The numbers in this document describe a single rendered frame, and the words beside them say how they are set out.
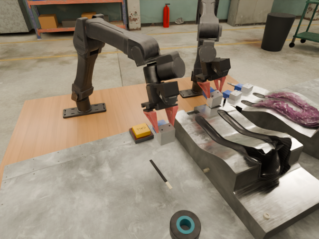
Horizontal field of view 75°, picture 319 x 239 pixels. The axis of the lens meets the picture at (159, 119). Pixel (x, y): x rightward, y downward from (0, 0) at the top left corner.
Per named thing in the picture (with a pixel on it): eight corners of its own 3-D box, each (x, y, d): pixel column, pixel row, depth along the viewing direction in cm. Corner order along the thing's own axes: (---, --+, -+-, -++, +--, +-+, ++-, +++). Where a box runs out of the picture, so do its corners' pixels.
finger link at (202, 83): (223, 95, 83) (220, 72, 80) (208, 101, 81) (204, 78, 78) (214, 93, 89) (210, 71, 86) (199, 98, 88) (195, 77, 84)
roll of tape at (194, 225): (190, 253, 51) (192, 248, 49) (163, 234, 55) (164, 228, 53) (204, 227, 56) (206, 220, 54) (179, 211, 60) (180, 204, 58)
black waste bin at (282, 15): (253, 45, 435) (262, 13, 397) (273, 44, 443) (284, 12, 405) (267, 53, 397) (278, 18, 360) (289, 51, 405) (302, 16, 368)
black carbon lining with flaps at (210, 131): (191, 121, 83) (193, 101, 77) (223, 112, 88) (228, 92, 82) (257, 191, 57) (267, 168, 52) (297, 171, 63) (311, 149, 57)
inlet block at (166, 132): (145, 123, 76) (145, 110, 72) (157, 119, 77) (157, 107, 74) (160, 146, 66) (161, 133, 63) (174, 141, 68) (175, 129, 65)
